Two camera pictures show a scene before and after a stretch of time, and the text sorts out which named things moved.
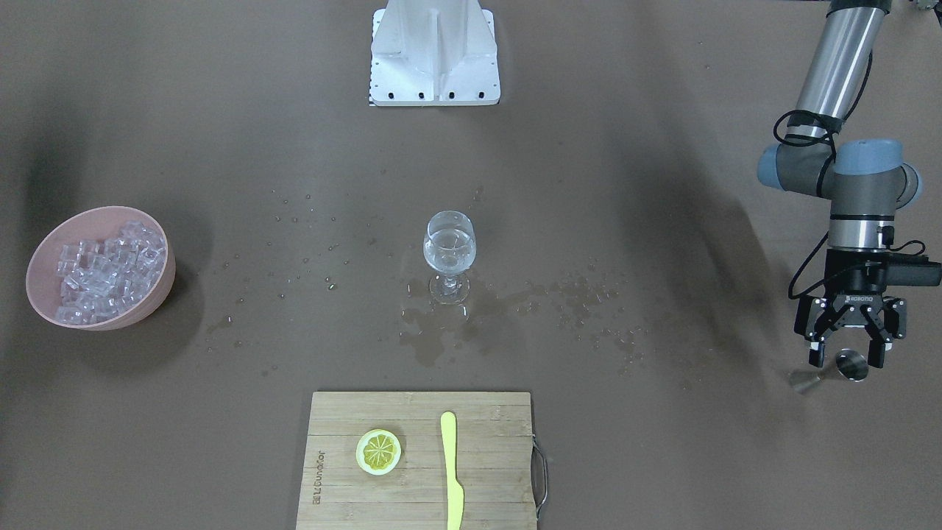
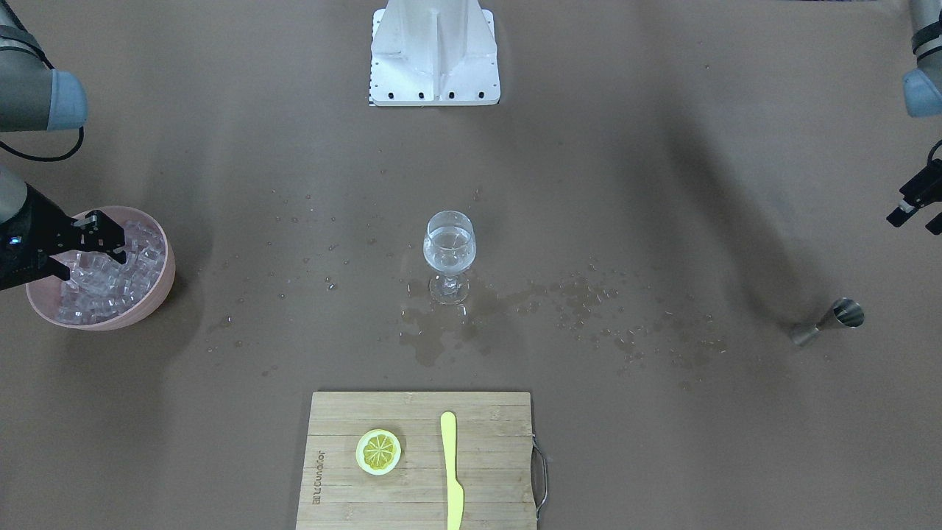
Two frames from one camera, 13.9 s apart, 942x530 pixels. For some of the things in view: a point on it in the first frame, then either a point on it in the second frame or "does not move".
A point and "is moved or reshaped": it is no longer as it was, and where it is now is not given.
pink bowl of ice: [109, 268] does not move
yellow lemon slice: [378, 452] does not move
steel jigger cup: [851, 364] is moved or reshaped
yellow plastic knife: [455, 500] does not move
